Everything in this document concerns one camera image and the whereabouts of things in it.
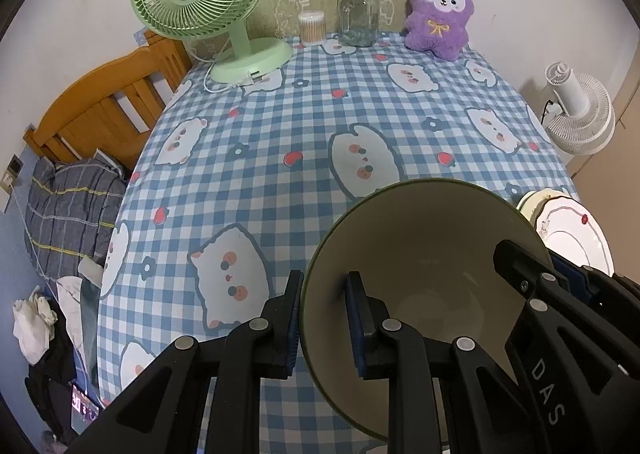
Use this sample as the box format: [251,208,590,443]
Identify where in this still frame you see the grey plaid pillow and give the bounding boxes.
[25,157,128,280]

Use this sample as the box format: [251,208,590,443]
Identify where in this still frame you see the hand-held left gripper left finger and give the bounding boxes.
[65,269,305,454]

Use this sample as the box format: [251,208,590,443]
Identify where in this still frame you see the glass jar with dark lid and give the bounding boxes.
[337,0,381,48]

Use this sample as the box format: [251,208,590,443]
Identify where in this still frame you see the cotton swab container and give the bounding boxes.
[298,10,327,44]

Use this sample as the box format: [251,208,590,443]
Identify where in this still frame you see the small lit screen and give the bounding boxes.
[71,384,101,421]

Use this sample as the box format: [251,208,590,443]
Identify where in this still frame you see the purple plush toy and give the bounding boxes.
[404,0,477,60]

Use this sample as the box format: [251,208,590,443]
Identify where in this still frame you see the blue checked printed tablecloth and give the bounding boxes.
[96,32,581,454]

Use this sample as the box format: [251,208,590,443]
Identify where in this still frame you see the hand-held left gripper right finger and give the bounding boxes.
[346,271,546,454]

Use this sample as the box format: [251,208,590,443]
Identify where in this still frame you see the white crumpled cloth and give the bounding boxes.
[12,295,58,366]

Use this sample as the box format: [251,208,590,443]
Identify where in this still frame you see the white standing fan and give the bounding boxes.
[542,62,616,155]

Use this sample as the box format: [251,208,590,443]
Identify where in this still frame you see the floral ceramic bowl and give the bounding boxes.
[300,178,553,442]

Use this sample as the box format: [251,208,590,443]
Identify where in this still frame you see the dark clothing pile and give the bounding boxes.
[25,329,81,440]

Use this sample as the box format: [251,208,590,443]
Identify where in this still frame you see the wooden bed headboard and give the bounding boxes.
[22,32,193,172]

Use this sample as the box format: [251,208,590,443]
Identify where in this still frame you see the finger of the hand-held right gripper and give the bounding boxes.
[547,249,640,365]
[494,239,640,454]

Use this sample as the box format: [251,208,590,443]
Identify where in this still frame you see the white plate with red pattern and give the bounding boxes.
[535,197,615,277]

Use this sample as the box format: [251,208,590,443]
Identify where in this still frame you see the white fan cord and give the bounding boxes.
[202,52,261,94]

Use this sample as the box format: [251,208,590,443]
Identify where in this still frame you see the scalloped yellow floral plate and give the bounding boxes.
[515,188,571,220]

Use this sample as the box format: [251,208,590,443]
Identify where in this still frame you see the white wall socket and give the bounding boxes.
[0,171,18,212]

